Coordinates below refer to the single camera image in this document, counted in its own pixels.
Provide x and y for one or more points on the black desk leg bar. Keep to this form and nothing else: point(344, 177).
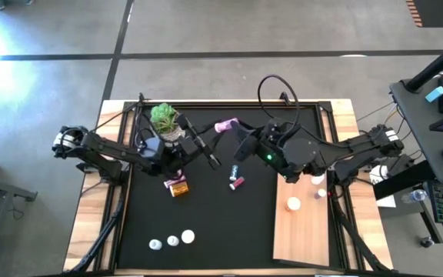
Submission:
point(402, 184)

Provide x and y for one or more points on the black table mat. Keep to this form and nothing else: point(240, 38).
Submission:
point(214, 223)

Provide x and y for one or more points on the large orange pill bottle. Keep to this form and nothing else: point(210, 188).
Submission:
point(187, 236)

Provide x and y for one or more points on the pale blue pill bottle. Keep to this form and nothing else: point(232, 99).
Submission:
point(155, 244)

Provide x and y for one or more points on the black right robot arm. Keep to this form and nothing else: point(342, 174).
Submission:
point(344, 150)

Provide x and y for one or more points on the clear water bottle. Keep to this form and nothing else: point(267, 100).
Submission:
point(414, 196)

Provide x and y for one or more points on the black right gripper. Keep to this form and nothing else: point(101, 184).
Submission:
point(273, 146)

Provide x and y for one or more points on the black pole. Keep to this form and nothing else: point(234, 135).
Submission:
point(437, 65)

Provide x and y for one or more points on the blue sticky note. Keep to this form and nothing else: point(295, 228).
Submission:
point(435, 94)

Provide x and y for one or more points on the black floor mat striped edge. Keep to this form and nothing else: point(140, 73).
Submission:
point(437, 13)

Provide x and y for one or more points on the small bottle with red pills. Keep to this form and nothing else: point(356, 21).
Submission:
point(238, 182)

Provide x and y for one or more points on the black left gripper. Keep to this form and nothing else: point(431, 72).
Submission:
point(185, 152)

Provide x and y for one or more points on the black clamp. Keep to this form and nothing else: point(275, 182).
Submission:
point(284, 98)
point(141, 97)

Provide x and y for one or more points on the white paper label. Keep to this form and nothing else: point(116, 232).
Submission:
point(377, 174)

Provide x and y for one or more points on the white paper sheet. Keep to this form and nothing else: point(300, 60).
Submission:
point(387, 201)

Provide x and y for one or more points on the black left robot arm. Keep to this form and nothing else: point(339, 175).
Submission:
point(106, 148)

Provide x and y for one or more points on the succulent in patterned white pot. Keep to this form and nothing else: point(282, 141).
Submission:
point(164, 117)

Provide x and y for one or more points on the white capped pill bottle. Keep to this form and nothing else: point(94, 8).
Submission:
point(173, 241)

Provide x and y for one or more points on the black aluminium table frame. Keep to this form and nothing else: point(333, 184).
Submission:
point(244, 103)

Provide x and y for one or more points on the black caster wheel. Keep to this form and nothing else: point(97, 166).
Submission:
point(426, 242)

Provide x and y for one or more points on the black power strip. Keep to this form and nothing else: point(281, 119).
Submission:
point(400, 163)

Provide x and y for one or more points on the blue bottle with red contents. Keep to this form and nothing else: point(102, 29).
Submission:
point(322, 193)

